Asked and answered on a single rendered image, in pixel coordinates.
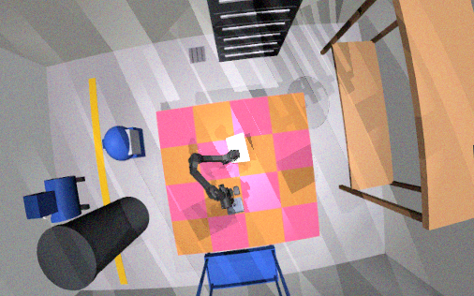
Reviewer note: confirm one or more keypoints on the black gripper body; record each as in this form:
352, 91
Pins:
235, 190

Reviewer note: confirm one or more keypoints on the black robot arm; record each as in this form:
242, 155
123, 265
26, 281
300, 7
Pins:
211, 191

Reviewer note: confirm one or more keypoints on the grey square panel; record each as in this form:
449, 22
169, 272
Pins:
237, 207

